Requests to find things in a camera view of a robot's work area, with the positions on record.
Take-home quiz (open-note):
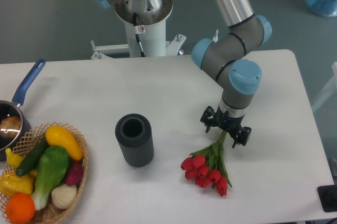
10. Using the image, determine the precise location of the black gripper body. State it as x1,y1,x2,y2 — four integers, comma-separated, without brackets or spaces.
216,106,245,136

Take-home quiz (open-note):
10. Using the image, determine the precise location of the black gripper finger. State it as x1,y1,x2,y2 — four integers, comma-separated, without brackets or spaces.
231,126,252,148
200,106,217,133

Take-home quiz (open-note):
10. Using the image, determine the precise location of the red tulip bouquet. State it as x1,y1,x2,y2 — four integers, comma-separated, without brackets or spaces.
181,131,232,197

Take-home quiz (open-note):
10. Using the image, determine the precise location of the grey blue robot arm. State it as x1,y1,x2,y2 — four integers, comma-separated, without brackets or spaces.
95,0,272,145

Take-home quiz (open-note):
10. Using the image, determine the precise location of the dark grey ribbed vase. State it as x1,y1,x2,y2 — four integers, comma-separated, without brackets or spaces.
115,114,154,168

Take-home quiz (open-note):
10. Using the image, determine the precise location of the black device at edge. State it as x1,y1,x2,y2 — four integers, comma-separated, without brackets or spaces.
317,185,336,212

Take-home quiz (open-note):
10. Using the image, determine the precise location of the purple red onion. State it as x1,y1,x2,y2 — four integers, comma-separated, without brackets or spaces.
64,161,84,186

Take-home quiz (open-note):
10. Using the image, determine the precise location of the yellow squash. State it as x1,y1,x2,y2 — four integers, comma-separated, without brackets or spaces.
45,125,84,161

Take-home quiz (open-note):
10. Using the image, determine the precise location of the green bok choy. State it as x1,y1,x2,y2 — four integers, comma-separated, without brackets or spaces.
31,146,70,211

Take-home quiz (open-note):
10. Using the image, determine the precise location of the woven wicker basket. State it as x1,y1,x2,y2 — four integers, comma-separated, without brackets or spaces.
12,122,89,223

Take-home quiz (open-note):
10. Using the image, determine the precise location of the white garlic bulb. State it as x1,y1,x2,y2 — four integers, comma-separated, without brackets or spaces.
51,184,77,209

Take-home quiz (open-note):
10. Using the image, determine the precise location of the green cucumber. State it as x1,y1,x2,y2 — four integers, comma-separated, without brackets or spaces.
16,138,49,176

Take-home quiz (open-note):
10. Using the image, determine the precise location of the brown bread roll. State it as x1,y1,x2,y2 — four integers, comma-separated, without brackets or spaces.
1,116,21,139

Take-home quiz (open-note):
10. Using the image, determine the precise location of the orange fruit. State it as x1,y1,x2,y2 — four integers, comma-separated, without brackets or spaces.
5,194,35,223

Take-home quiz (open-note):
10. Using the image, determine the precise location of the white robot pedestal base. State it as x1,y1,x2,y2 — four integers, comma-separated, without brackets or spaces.
91,0,186,59

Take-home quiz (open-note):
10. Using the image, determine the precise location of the black base cable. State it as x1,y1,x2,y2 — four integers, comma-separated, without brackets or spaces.
132,12,146,57

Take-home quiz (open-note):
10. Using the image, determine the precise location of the blue handled saucepan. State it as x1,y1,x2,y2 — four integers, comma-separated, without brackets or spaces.
1,59,46,161

